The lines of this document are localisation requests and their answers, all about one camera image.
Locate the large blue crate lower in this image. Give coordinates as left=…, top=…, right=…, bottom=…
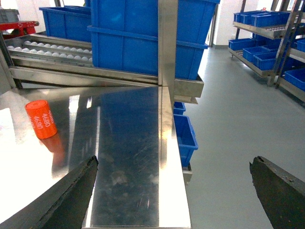
left=87, top=26, right=208, bottom=80

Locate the blue crate rear left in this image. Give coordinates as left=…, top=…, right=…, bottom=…
left=39, top=6, right=92, bottom=42

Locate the red metal frame table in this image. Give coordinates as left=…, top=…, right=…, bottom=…
left=0, top=21, right=40, bottom=36

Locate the orange cylindrical capacitor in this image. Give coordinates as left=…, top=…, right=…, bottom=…
left=25, top=100, right=57, bottom=139

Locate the blue bin under table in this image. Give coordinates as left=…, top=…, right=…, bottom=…
left=173, top=114, right=198, bottom=167

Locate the steel roller rack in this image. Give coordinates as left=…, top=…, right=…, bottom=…
left=0, top=0, right=204, bottom=104

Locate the steel shelf rack right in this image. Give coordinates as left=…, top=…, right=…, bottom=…
left=228, top=0, right=305, bottom=101

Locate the large blue crate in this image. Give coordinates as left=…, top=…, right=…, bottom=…
left=87, top=26, right=208, bottom=80
left=91, top=0, right=220, bottom=44

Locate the large blue crate upper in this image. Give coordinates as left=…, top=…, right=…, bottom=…
left=91, top=0, right=220, bottom=44

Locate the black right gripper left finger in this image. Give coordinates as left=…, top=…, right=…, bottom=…
left=0, top=156, right=99, bottom=229

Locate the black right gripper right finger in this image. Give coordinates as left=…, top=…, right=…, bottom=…
left=249, top=156, right=305, bottom=229

